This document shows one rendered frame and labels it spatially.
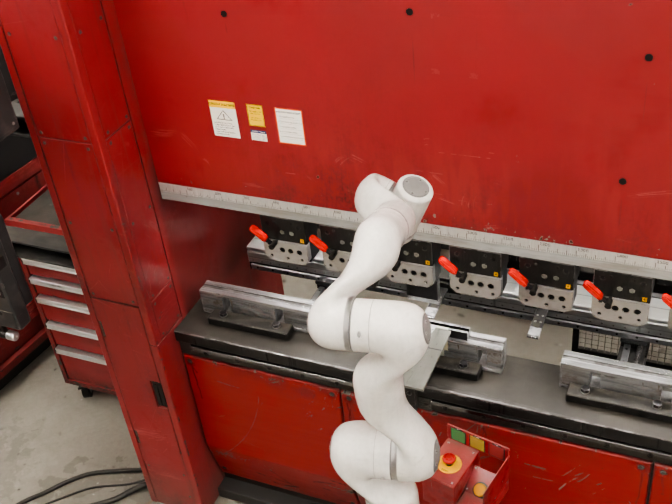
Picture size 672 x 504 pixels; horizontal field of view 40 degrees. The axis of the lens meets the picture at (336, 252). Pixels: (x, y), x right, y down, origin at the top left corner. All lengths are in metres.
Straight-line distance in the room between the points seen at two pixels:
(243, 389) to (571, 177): 1.42
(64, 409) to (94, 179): 1.78
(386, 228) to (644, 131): 0.81
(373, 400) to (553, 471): 1.23
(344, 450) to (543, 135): 0.92
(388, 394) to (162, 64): 1.31
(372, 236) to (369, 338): 0.19
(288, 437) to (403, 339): 1.68
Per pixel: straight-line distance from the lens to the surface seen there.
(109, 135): 2.75
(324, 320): 1.70
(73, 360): 4.17
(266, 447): 3.42
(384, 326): 1.68
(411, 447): 1.93
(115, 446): 4.13
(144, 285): 3.00
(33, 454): 4.24
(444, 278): 3.00
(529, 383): 2.87
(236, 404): 3.32
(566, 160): 2.38
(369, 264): 1.70
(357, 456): 1.99
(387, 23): 2.35
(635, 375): 2.79
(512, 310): 3.07
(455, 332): 2.86
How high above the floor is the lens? 2.89
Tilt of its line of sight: 36 degrees down
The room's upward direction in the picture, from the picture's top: 7 degrees counter-clockwise
